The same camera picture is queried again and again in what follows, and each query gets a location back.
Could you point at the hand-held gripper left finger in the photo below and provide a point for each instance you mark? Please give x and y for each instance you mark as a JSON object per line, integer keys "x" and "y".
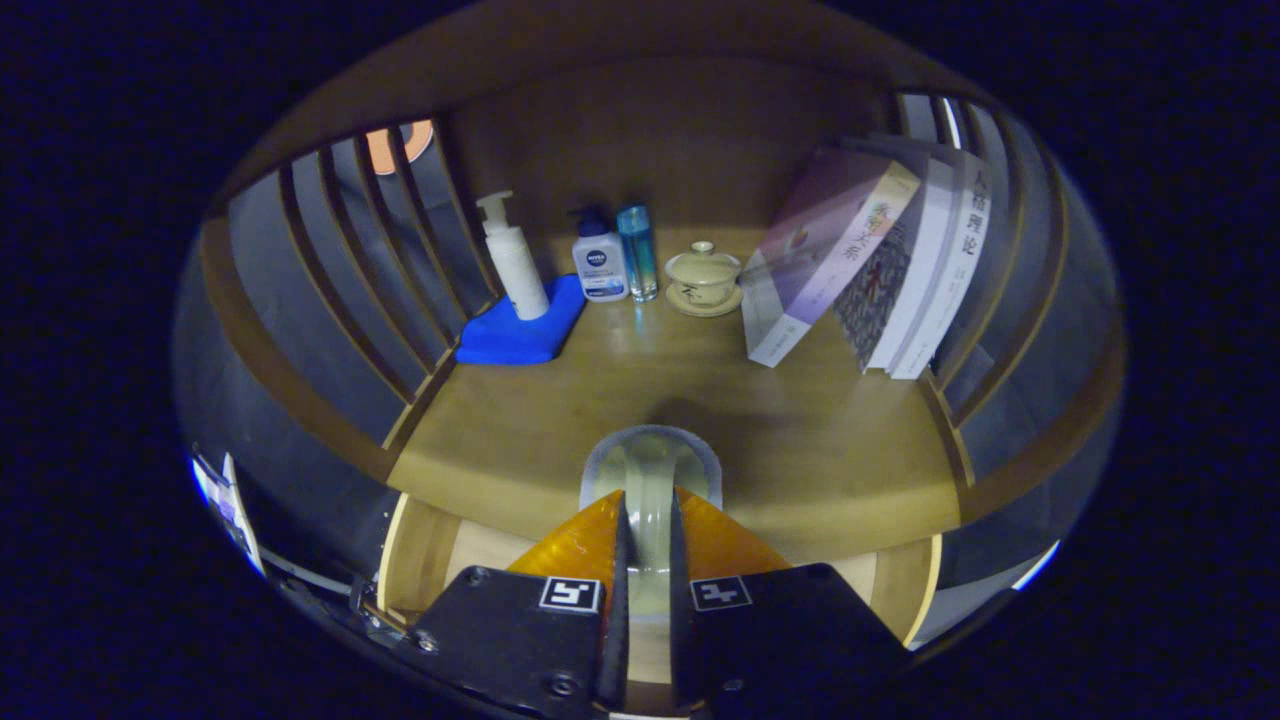
{"x": 510, "y": 640}

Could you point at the teal slim bottle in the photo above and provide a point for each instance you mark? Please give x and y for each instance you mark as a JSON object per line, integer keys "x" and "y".
{"x": 638, "y": 255}

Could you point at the pale green scrub brush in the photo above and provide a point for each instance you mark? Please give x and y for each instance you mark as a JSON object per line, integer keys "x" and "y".
{"x": 648, "y": 500}

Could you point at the white book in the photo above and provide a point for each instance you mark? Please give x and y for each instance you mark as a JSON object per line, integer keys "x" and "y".
{"x": 962, "y": 250}
{"x": 925, "y": 260}

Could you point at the wooden countertop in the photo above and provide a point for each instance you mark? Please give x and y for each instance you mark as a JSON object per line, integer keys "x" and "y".
{"x": 620, "y": 400}

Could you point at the patterned cover book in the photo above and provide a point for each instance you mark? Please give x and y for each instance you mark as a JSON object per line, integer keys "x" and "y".
{"x": 880, "y": 290}

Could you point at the white pump bottle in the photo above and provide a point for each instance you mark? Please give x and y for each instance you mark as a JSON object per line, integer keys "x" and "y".
{"x": 515, "y": 265}

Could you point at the white lotion bottle blue cap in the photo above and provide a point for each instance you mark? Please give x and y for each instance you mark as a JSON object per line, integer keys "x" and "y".
{"x": 598, "y": 265}

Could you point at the purple book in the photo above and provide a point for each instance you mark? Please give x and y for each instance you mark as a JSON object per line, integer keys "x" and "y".
{"x": 825, "y": 240}

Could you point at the beige lidded tea cup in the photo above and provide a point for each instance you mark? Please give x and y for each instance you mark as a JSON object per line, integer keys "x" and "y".
{"x": 703, "y": 280}

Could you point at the wooden drawer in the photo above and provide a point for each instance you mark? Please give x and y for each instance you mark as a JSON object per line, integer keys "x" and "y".
{"x": 420, "y": 560}

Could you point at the wooden cabinet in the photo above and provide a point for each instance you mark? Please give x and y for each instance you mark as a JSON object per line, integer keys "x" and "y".
{"x": 600, "y": 130}

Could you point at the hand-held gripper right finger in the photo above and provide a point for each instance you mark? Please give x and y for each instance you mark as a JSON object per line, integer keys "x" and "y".
{"x": 780, "y": 640}

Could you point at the blue folded cloth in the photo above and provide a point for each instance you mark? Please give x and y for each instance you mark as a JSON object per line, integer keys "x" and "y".
{"x": 510, "y": 340}

